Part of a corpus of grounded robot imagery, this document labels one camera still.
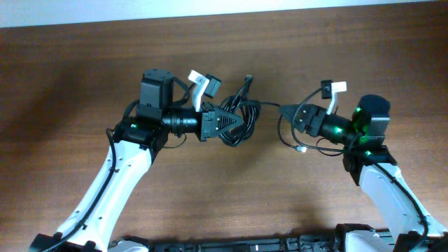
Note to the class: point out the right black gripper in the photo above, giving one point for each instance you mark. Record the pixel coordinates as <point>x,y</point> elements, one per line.
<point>312,118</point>

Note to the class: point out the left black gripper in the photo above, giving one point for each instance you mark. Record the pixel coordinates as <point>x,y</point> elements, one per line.
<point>209,124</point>

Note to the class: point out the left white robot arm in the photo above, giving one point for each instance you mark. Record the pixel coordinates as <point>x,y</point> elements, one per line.
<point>166,106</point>

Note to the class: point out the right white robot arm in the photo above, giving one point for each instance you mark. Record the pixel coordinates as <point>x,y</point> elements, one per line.
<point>376,172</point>

